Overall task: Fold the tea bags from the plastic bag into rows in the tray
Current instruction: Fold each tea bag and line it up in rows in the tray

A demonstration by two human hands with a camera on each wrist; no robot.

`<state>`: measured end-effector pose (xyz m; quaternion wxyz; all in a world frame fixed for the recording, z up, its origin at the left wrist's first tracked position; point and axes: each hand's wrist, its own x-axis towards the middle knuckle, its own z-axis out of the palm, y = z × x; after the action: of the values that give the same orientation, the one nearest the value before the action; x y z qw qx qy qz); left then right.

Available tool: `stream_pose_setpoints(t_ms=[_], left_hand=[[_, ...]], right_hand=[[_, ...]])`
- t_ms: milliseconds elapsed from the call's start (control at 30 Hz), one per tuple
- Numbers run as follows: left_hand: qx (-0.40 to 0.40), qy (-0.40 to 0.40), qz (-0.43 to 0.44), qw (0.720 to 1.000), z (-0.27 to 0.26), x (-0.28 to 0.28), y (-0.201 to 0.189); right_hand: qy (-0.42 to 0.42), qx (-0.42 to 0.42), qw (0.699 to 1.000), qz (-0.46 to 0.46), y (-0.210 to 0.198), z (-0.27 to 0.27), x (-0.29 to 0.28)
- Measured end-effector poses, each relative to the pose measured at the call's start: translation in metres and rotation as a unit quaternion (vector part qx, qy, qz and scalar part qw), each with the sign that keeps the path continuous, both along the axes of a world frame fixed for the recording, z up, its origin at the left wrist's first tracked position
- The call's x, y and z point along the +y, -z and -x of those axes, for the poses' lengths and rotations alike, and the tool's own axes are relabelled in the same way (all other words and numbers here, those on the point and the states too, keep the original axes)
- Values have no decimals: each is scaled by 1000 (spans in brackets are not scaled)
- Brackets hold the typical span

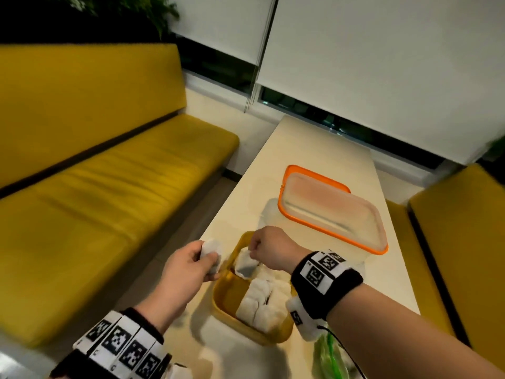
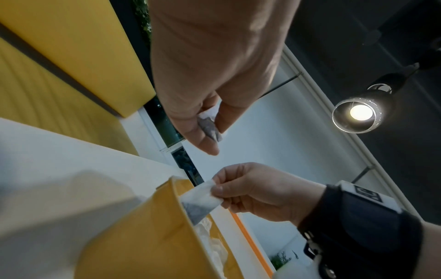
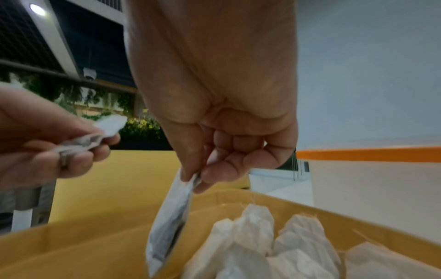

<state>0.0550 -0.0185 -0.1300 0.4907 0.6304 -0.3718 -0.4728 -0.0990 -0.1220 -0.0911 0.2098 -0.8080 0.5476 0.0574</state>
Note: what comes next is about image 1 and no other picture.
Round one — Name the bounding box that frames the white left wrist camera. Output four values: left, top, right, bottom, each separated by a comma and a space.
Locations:
164, 363, 194, 379

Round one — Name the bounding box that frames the person's right hand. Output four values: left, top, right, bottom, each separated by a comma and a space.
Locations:
248, 226, 302, 275

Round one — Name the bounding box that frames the person's left hand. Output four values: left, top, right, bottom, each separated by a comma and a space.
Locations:
149, 240, 221, 324

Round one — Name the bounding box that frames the black left wrist marker band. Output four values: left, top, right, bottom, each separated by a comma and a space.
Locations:
50, 307, 173, 379

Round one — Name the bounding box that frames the blind pull cord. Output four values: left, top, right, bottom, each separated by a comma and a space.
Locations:
244, 0, 280, 113

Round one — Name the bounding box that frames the black camera cable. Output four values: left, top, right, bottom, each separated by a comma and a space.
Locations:
317, 325, 368, 379

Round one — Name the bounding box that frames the dark window pane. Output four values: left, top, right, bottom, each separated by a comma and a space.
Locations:
173, 35, 259, 95
259, 86, 447, 170

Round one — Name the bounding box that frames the black wrist marker band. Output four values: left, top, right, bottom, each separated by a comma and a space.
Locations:
290, 250, 365, 322
50, 307, 173, 379

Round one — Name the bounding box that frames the translucent yellow tray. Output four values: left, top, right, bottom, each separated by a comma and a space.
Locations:
212, 231, 295, 347

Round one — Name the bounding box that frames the person's right forearm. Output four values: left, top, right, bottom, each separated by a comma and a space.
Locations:
326, 283, 505, 379

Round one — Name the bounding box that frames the clear container orange rim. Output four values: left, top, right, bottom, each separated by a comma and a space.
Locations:
258, 172, 389, 273

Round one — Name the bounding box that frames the person's left forearm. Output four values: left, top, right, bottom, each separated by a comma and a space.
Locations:
135, 295, 182, 334

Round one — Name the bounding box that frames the orange container lid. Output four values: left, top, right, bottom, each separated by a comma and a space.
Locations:
283, 164, 352, 194

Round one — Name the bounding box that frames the yellow bench seat cushion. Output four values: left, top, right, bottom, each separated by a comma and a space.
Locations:
386, 199, 457, 336
0, 114, 240, 348

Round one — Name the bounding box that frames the black right wrist marker band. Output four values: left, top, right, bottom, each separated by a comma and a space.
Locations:
290, 250, 365, 322

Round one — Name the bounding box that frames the group of white tea bags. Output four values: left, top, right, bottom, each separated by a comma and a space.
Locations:
236, 266, 292, 334

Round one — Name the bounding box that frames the black planter box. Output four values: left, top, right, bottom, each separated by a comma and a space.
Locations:
0, 3, 174, 46

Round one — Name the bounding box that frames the clear plastic bag green zip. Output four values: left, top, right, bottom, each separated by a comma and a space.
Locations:
314, 331, 356, 379

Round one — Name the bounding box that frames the white roller blind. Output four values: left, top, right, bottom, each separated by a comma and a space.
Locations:
256, 0, 505, 166
167, 0, 277, 67

